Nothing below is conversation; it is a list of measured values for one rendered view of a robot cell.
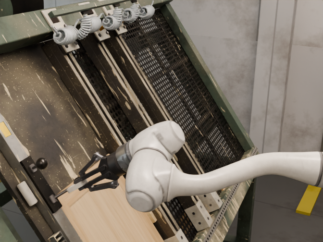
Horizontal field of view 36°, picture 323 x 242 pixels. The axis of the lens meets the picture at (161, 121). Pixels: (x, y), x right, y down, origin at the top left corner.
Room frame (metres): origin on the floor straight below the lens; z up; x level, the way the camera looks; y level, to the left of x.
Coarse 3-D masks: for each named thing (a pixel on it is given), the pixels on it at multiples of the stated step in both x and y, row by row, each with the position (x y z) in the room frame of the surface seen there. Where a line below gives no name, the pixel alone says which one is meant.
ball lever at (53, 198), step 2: (76, 178) 1.49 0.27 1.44; (74, 180) 1.49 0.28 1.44; (64, 190) 1.48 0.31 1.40; (66, 190) 1.48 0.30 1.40; (62, 192) 1.47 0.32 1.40; (64, 192) 1.47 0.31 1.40; (52, 194) 1.47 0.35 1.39; (58, 194) 1.47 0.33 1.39; (60, 194) 1.47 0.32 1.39; (50, 196) 1.46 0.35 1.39; (52, 196) 1.47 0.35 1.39; (54, 196) 1.47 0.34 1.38; (56, 196) 1.47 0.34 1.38; (58, 196) 1.47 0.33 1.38; (50, 198) 1.46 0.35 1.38; (52, 198) 1.46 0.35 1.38; (54, 198) 1.47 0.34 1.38; (50, 200) 1.46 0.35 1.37; (52, 200) 1.46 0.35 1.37; (54, 200) 1.46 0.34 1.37; (56, 200) 1.47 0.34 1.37; (52, 202) 1.46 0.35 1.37; (54, 202) 1.46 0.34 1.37
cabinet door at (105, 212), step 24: (72, 192) 1.60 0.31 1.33; (96, 192) 1.70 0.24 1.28; (120, 192) 1.81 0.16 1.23; (72, 216) 1.53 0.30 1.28; (96, 216) 1.62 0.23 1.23; (120, 216) 1.72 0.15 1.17; (144, 216) 1.83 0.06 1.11; (96, 240) 1.54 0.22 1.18; (120, 240) 1.63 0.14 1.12; (144, 240) 1.74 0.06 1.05
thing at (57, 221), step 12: (0, 120) 1.54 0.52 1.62; (0, 132) 1.51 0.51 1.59; (0, 144) 1.50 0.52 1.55; (12, 144) 1.51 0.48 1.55; (12, 156) 1.49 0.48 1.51; (24, 156) 1.52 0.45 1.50; (12, 168) 1.49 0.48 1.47; (24, 180) 1.48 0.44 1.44; (36, 192) 1.46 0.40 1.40; (36, 204) 1.46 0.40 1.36; (48, 216) 1.45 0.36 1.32; (60, 216) 1.46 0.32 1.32; (60, 228) 1.43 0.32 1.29; (72, 228) 1.46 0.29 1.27; (72, 240) 1.43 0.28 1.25
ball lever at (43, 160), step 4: (40, 160) 1.41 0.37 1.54; (44, 160) 1.41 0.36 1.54; (32, 164) 1.49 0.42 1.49; (36, 164) 1.41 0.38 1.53; (40, 164) 1.40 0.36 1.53; (44, 164) 1.41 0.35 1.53; (32, 168) 1.48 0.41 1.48; (36, 168) 1.49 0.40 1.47; (40, 168) 1.40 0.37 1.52; (44, 168) 1.41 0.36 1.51
